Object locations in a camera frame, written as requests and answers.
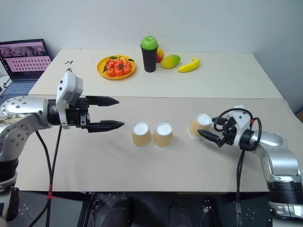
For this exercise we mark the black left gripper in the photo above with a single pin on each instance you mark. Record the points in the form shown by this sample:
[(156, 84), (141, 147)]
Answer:
[(78, 116)]

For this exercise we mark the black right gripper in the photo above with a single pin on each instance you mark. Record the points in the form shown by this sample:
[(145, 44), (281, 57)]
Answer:
[(227, 137)]

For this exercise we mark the tan paper cup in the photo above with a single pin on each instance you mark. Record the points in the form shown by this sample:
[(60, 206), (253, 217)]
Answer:
[(163, 137), (197, 127), (141, 137)]

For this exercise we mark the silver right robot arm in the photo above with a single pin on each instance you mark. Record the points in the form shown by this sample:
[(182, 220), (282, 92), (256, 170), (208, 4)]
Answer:
[(277, 153)]

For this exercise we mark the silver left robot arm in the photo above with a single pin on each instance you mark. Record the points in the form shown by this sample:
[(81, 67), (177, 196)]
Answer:
[(23, 111)]

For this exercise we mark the yellow plate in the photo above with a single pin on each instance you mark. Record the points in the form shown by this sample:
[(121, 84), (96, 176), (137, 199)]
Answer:
[(102, 72)]

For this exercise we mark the orange mandarin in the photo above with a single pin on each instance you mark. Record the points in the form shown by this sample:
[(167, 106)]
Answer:
[(120, 62), (111, 63)]

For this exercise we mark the yellow banana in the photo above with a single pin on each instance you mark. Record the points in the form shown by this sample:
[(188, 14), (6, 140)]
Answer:
[(189, 66)]

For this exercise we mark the black cup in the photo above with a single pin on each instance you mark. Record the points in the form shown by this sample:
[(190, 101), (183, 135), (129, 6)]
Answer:
[(149, 60)]

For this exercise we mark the green yellow mango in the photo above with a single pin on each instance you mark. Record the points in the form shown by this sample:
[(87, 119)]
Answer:
[(170, 61)]

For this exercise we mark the red yellow peach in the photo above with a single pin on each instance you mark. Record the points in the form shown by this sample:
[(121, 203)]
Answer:
[(160, 55)]

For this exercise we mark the green apple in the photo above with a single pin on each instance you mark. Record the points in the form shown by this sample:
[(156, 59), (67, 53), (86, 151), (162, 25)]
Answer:
[(149, 43)]

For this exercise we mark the brown cardboard box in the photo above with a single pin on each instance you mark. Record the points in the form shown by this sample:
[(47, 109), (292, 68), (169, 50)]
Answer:
[(299, 118)]

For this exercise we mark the dark rounded shape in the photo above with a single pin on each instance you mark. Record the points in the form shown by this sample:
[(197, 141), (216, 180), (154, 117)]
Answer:
[(178, 215), (113, 210)]

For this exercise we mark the open laptop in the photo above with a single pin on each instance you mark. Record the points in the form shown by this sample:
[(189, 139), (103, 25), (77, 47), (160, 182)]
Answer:
[(23, 61)]

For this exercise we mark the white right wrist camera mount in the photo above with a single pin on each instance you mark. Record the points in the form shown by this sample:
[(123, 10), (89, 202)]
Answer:
[(241, 125)]

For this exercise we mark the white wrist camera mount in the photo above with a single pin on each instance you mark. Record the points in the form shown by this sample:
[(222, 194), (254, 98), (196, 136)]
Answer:
[(241, 125), (68, 87)]

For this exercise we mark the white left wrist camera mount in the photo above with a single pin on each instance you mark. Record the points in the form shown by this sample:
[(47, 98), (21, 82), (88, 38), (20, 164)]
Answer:
[(68, 87)]

